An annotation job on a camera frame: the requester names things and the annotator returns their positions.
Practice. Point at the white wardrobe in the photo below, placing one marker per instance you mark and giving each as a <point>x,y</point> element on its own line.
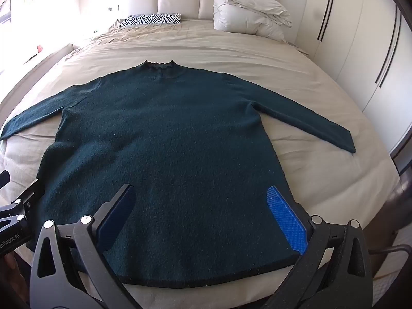
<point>360,22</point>

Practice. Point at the dark teal knit sweater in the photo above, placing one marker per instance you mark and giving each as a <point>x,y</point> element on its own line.
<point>167,135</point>

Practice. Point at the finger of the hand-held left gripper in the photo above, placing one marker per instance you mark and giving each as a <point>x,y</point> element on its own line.
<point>27,194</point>
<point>4,178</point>

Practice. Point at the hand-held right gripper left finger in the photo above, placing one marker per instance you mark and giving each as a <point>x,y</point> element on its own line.
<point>117,215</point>

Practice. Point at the white pillow with folded duvet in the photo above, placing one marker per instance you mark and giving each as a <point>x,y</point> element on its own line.
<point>247,9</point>

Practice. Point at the zebra print pillow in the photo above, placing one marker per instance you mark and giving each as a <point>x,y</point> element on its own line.
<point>151,19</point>

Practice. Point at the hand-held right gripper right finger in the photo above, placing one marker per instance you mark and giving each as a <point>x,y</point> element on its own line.
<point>286,222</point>

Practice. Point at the bed with beige sheet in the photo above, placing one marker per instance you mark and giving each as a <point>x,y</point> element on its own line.
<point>257,58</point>

